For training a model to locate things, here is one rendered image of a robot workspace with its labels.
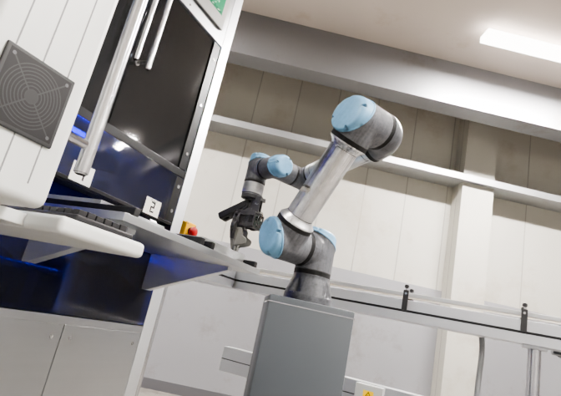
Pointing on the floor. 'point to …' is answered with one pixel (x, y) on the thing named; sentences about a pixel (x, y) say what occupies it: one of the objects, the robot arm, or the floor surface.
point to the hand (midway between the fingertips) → (232, 250)
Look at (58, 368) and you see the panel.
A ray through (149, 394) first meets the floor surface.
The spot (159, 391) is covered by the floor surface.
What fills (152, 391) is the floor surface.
